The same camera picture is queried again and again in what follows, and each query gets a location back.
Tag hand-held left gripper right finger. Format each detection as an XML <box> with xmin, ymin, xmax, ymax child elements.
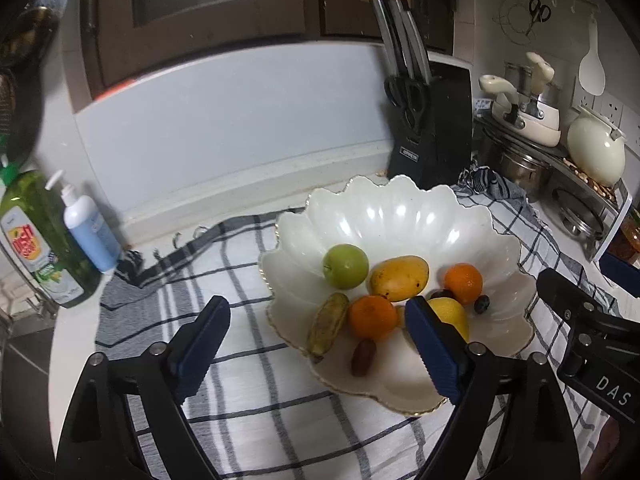
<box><xmin>404</xmin><ymin>296</ymin><xmax>581</xmax><ymax>480</ymax></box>

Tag black frying pan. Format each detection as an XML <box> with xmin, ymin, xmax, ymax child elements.
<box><xmin>0</xmin><ymin>67</ymin><xmax>45</xmax><ymax>163</ymax></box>

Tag red date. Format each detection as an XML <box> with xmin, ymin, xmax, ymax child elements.
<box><xmin>351</xmin><ymin>338</ymin><xmax>377</xmax><ymax>377</ymax></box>

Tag yellow mango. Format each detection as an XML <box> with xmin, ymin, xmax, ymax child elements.
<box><xmin>366</xmin><ymin>255</ymin><xmax>431</xmax><ymax>303</ymax></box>

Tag orange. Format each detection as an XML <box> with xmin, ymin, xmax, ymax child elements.
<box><xmin>442</xmin><ymin>263</ymin><xmax>483</xmax><ymax>306</ymax></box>
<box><xmin>349</xmin><ymin>295</ymin><xmax>398</xmax><ymax>342</ymax></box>

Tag wooden bead trivet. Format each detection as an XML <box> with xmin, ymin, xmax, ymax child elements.
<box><xmin>562</xmin><ymin>156</ymin><xmax>621</xmax><ymax>201</ymax></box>

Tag hanging black scissors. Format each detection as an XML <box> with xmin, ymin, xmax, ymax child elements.
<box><xmin>525</xmin><ymin>0</ymin><xmax>552</xmax><ymax>36</ymax></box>

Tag green dish soap bottle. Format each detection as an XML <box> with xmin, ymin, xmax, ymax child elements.
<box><xmin>0</xmin><ymin>155</ymin><xmax>101</xmax><ymax>309</ymax></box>

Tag white wall outlet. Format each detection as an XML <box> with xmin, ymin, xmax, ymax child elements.
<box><xmin>594</xmin><ymin>96</ymin><xmax>625</xmax><ymax>128</ymax></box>
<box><xmin>572</xmin><ymin>77</ymin><xmax>596</xmax><ymax>110</ymax></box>

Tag glass jar of chili sauce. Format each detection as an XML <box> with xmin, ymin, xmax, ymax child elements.
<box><xmin>607</xmin><ymin>207</ymin><xmax>640</xmax><ymax>263</ymax></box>

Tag steel pot with cream handle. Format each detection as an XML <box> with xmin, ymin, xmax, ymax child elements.
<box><xmin>504</xmin><ymin>51</ymin><xmax>561</xmax><ymax>121</ymax></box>

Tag white rice paddle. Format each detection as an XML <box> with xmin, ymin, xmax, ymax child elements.
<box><xmin>578</xmin><ymin>14</ymin><xmax>607</xmax><ymax>97</ymax></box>

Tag steel pan lid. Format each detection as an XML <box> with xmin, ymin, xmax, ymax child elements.
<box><xmin>552</xmin><ymin>187</ymin><xmax>608</xmax><ymax>241</ymax></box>

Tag steel handled knife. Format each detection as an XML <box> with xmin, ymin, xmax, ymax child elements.
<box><xmin>371</xmin><ymin>0</ymin><xmax>407</xmax><ymax>80</ymax></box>
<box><xmin>395</xmin><ymin>0</ymin><xmax>432</xmax><ymax>83</ymax></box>

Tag hanging wire trivet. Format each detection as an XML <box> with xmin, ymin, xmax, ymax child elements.
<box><xmin>492</xmin><ymin>0</ymin><xmax>541</xmax><ymax>48</ymax></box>

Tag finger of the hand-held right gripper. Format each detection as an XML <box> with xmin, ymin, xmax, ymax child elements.
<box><xmin>536</xmin><ymin>267</ymin><xmax>608</xmax><ymax>323</ymax></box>
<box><xmin>600</xmin><ymin>252</ymin><xmax>640</xmax><ymax>287</ymax></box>

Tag cream ceramic lidded pot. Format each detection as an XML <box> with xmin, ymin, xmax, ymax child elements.
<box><xmin>566</xmin><ymin>106</ymin><xmax>627</xmax><ymax>187</ymax></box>

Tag white scalloped bowl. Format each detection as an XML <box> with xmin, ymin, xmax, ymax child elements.
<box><xmin>260</xmin><ymin>174</ymin><xmax>538</xmax><ymax>416</ymax></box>

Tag cream saucepan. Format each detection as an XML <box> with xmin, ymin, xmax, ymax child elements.
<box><xmin>479</xmin><ymin>74</ymin><xmax>562</xmax><ymax>148</ymax></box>

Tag grey checked cloth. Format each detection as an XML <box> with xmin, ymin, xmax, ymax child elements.
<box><xmin>95</xmin><ymin>165</ymin><xmax>626</xmax><ymax>480</ymax></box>

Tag blue pump bottle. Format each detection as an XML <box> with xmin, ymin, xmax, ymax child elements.
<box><xmin>45</xmin><ymin>170</ymin><xmax>122</xmax><ymax>273</ymax></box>

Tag brown window frame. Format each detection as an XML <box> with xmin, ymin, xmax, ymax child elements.
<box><xmin>80</xmin><ymin>0</ymin><xmax>456</xmax><ymax>106</ymax></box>

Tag green apple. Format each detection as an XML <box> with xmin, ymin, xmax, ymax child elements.
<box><xmin>322</xmin><ymin>244</ymin><xmax>370</xmax><ymax>290</ymax></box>

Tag large steel stockpot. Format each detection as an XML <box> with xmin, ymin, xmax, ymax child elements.
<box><xmin>482</xmin><ymin>127</ymin><xmax>553</xmax><ymax>203</ymax></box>

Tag yellow lemon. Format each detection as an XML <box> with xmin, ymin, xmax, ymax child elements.
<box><xmin>427</xmin><ymin>296</ymin><xmax>471</xmax><ymax>343</ymax></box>

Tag black kitchen scissors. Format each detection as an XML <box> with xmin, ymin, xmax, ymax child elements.
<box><xmin>384</xmin><ymin>75</ymin><xmax>433</xmax><ymax>133</ymax></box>

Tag metal counter rack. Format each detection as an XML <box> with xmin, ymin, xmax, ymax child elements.
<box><xmin>472</xmin><ymin>110</ymin><xmax>633</xmax><ymax>263</ymax></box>

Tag person's right hand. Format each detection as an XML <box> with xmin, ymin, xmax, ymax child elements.
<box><xmin>597</xmin><ymin>420</ymin><xmax>640</xmax><ymax>480</ymax></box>

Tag copper pot with wooden handle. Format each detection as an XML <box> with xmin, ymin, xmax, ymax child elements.
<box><xmin>0</xmin><ymin>5</ymin><xmax>62</xmax><ymax>68</ymax></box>

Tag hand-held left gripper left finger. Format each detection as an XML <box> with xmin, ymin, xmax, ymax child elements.
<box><xmin>54</xmin><ymin>295</ymin><xmax>232</xmax><ymax>480</ymax></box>

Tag black knife block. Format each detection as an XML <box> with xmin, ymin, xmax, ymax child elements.
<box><xmin>386</xmin><ymin>57</ymin><xmax>473</xmax><ymax>188</ymax></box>

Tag small spotted banana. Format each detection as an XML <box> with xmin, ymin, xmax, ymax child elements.
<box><xmin>306</xmin><ymin>292</ymin><xmax>351</xmax><ymax>361</ymax></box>

